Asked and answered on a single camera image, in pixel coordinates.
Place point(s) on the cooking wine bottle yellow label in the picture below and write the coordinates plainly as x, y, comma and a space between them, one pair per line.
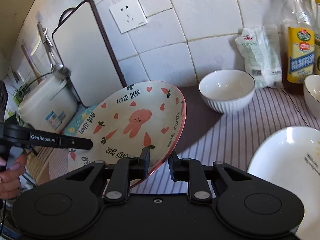
298, 45

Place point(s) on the left hand painted nails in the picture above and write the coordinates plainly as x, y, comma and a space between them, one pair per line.
10, 178

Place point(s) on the white wall power socket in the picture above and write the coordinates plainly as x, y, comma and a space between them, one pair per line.
128, 15

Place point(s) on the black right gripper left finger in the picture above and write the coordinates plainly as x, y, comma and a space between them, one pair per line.
122, 173

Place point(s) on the large white ribbed bowl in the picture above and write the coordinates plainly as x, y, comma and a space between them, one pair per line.
227, 91

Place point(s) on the white rice cooker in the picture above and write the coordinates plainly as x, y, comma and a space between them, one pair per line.
50, 106

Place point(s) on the white sun print plate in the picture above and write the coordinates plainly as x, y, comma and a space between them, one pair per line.
289, 158

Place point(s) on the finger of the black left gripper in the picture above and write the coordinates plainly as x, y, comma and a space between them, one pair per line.
53, 140

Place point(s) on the pink rabbit carrot plate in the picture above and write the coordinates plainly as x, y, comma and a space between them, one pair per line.
148, 114

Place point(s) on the small white ribbed bowl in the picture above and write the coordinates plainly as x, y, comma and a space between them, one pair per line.
312, 94

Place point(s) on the metal ladle hanging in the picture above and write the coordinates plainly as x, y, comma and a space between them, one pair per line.
59, 70

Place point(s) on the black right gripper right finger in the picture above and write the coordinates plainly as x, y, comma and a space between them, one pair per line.
191, 171

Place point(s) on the striped purple table cloth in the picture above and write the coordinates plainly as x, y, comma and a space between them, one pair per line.
209, 136

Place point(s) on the white plastic seasoning bag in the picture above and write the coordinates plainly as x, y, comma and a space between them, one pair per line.
260, 48

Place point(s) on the white cutting board brown rim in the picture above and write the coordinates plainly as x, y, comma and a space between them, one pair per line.
84, 49

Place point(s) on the teal fried egg plate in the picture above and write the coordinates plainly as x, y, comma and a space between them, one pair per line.
80, 116

